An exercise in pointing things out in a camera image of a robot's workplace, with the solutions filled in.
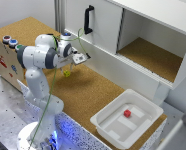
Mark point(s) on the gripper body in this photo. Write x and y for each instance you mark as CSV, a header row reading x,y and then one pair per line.
x,y
78,59

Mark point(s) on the yellow block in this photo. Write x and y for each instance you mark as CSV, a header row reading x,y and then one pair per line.
x,y
67,73

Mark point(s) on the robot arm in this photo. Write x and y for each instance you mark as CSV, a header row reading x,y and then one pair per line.
x,y
39,56

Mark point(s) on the pink block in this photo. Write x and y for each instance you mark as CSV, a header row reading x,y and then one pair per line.
x,y
127,113

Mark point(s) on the white sliding door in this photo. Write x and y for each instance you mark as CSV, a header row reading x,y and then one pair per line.
x,y
103,23

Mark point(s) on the green button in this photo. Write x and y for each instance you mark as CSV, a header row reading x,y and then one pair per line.
x,y
18,47

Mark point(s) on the blue button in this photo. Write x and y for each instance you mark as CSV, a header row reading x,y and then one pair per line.
x,y
13,42

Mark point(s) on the red button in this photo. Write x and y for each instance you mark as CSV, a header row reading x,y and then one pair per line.
x,y
6,39

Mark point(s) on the white cabinet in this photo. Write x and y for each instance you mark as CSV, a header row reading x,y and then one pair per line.
x,y
153,56

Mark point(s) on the white plastic box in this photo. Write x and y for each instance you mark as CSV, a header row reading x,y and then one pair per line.
x,y
128,118

